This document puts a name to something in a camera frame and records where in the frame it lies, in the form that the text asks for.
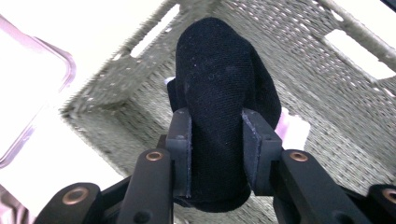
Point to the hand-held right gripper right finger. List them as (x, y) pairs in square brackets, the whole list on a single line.
[(261, 149)]

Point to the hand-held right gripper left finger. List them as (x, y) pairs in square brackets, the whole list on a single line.
[(180, 155)]

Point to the pink sock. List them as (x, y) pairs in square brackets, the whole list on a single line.
[(294, 130)]

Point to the black sock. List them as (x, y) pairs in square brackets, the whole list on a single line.
[(218, 93)]

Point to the white sock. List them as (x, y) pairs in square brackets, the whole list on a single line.
[(169, 81)]

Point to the green woven basket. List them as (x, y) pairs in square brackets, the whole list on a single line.
[(327, 109)]

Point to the clear plastic lid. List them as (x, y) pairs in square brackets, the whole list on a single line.
[(67, 62)]

